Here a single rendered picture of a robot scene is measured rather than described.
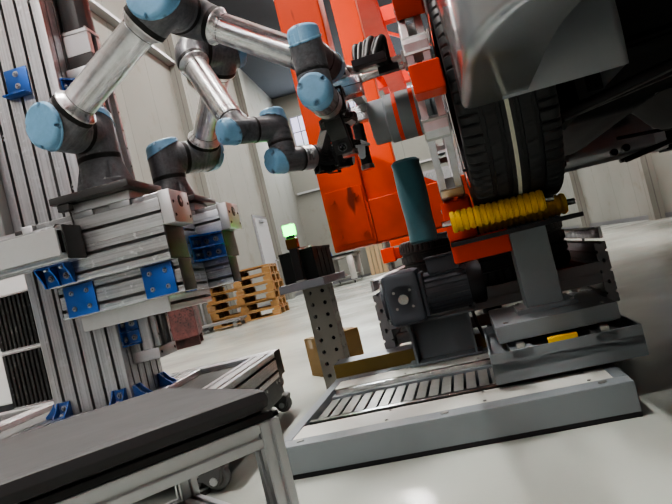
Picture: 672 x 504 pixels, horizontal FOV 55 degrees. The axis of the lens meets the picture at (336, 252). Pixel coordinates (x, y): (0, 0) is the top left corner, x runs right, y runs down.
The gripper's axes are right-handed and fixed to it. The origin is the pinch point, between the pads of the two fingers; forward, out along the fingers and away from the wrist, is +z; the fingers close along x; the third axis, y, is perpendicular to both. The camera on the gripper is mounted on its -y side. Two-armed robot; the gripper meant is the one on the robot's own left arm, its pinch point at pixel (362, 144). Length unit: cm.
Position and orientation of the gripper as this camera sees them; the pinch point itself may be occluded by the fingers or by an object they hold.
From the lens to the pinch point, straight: 209.3
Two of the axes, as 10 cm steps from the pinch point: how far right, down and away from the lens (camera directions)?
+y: 2.7, 9.6, -0.8
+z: 8.0, -1.8, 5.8
